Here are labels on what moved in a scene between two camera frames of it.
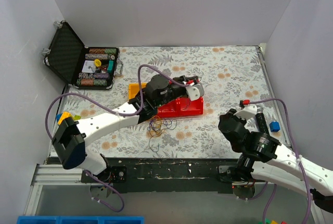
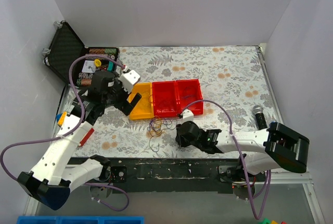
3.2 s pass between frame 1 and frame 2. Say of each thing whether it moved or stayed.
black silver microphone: stayed
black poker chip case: stayed
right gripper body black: moved
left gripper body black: moved
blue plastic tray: stayed
